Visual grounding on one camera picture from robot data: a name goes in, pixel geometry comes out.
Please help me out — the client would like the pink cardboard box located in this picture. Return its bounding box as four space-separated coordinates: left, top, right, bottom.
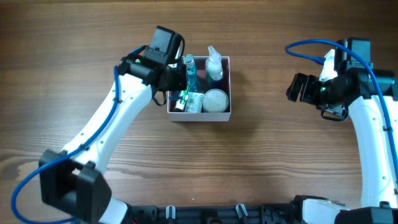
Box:
167 57 232 122

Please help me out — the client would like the left blue cable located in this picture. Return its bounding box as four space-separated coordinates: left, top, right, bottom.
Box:
11 45 147 224

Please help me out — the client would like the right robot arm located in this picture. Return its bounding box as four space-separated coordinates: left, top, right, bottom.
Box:
285 38 397 223

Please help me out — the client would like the clear foam pump bottle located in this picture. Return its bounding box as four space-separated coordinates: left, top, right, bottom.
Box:
205 45 223 89

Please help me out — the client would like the blue disposable razor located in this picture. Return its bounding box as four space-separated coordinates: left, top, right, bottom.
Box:
169 91 182 100

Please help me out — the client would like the cotton swab round container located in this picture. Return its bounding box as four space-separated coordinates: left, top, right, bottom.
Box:
202 88 229 113

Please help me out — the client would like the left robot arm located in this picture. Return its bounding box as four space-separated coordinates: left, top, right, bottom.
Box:
39 26 187 223

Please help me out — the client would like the teal mouthwash bottle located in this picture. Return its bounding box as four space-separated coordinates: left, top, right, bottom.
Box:
183 54 198 92

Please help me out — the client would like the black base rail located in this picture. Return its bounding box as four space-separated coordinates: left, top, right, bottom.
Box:
122 203 301 224

